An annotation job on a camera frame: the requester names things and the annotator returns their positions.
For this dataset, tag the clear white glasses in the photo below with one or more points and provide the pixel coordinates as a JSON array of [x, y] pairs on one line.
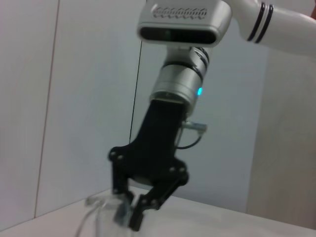
[[95, 200]]

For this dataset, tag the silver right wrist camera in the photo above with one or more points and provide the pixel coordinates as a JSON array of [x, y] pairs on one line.
[[185, 14]]

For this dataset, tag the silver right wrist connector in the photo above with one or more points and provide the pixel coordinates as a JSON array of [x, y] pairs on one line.
[[196, 126]]

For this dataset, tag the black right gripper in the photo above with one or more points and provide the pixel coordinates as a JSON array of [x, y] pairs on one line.
[[158, 138]]

